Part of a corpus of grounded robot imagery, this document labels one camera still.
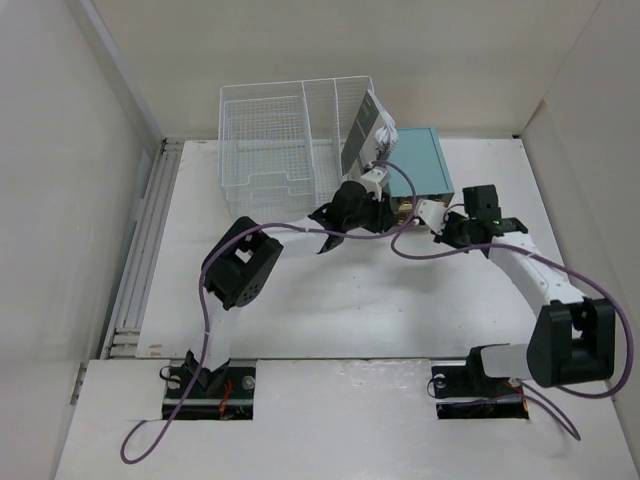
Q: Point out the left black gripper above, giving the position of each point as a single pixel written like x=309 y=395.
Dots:
x=383 y=218

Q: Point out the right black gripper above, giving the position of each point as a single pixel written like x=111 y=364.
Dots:
x=450 y=216

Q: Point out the clear drawer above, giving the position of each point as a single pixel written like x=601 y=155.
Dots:
x=404 y=218

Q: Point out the grey setup guide booklet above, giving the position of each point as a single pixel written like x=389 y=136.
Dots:
x=372 y=138

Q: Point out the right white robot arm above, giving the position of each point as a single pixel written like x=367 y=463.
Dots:
x=573 y=340

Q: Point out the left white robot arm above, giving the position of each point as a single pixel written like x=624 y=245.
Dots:
x=236 y=270

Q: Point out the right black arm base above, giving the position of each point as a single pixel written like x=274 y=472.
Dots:
x=463 y=391

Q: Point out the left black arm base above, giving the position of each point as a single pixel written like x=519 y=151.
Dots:
x=224 y=395

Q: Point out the teal mini drawer cabinet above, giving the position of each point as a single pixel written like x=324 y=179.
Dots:
x=419 y=154

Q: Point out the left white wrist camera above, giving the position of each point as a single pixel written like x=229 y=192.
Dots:
x=375 y=179

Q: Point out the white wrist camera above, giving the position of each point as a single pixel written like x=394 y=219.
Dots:
x=432 y=214
x=375 y=179

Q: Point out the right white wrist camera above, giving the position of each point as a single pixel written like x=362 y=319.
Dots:
x=432 y=214

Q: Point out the white wire desk organizer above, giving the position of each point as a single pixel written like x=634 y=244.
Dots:
x=280 y=144

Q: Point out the aluminium rail frame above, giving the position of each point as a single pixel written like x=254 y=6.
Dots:
x=124 y=321

